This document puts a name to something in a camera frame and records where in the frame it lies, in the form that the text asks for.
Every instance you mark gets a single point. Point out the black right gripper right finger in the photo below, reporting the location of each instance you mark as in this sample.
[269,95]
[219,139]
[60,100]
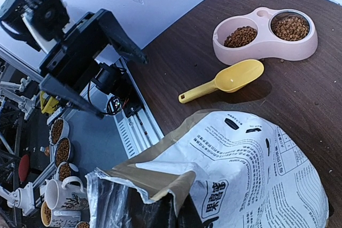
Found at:
[188,216]

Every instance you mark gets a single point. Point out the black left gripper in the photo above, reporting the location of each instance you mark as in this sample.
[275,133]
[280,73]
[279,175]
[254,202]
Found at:
[71,64]

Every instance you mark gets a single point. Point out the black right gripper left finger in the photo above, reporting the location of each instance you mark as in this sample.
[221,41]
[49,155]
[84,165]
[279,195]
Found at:
[161,213]

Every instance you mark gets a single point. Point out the pet food bag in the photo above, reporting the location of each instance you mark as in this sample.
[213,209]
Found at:
[239,169]

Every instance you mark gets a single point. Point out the yellow plastic scoop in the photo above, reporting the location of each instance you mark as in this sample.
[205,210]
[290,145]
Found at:
[228,80]

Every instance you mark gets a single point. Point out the pink double pet feeder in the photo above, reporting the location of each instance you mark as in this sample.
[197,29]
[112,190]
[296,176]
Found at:
[266,44]

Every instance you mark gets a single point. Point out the kibble bowl outside upper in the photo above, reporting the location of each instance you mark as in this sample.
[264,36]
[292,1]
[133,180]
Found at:
[59,129]

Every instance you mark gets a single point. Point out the kibble bowl outside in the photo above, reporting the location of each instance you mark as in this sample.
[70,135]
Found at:
[64,151]
[59,129]
[66,169]

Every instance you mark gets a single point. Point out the white mug outside table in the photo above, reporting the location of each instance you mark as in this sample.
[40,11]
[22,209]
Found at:
[69,194]

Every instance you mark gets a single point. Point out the kibble bowl outside middle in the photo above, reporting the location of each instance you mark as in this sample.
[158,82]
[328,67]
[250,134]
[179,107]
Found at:
[64,151]

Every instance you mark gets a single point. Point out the kibble cup outside table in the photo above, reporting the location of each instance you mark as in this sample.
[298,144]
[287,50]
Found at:
[59,218]

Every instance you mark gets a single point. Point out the kibble bowl outside lower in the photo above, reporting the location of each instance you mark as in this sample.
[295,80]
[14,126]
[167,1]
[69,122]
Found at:
[66,169]

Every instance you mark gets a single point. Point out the brown kibble in feeder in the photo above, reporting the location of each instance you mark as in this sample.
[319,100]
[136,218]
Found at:
[241,37]

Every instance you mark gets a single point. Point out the stainless steel bowl insert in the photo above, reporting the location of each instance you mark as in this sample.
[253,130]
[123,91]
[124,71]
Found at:
[285,14]

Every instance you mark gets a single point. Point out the brown kibble in steel bowl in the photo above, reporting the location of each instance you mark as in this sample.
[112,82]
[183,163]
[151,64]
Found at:
[291,29]

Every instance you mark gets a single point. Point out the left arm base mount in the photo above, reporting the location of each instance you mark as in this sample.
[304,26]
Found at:
[115,82]

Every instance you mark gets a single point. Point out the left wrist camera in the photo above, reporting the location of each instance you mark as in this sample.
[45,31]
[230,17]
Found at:
[34,22]

